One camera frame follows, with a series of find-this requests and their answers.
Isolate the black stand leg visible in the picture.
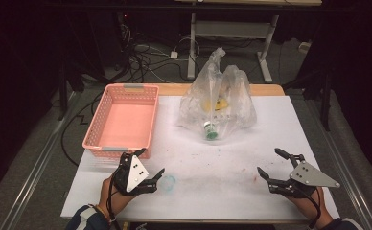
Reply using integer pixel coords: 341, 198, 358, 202
57, 63, 71, 122

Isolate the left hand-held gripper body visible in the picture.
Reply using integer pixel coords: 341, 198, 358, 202
111, 152, 159, 196

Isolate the small white box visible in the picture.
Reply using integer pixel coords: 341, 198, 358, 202
298, 41, 313, 55

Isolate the person's left hand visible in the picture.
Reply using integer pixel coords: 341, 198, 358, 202
97, 176, 138, 219

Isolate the white board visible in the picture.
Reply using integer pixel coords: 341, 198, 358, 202
60, 95, 340, 222

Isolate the pink plastic basket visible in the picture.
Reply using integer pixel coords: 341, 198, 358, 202
81, 82, 161, 160

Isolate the person's right hand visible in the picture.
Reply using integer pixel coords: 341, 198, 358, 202
285, 186, 332, 227

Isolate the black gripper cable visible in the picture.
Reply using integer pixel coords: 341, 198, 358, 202
297, 185, 323, 230
105, 173, 123, 230

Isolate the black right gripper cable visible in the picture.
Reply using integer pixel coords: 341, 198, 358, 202
297, 185, 323, 230

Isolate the small white-capped bottle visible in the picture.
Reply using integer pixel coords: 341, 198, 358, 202
203, 120, 221, 142

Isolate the metal floor rail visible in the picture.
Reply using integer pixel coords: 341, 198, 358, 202
297, 92, 372, 230
0, 91, 81, 230

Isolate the clear plastic smiley bag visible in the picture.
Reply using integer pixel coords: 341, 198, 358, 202
175, 46, 258, 146

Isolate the black floor cable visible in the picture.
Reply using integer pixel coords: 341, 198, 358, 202
60, 91, 105, 168

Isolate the white metal desk frame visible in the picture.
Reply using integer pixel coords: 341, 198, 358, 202
186, 11, 280, 84

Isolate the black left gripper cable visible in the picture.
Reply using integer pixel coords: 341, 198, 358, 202
105, 173, 123, 230

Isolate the tangle of floor cables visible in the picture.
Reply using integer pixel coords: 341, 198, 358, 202
118, 23, 204, 84

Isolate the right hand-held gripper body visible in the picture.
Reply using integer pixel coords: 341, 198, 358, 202
267, 153, 341, 199

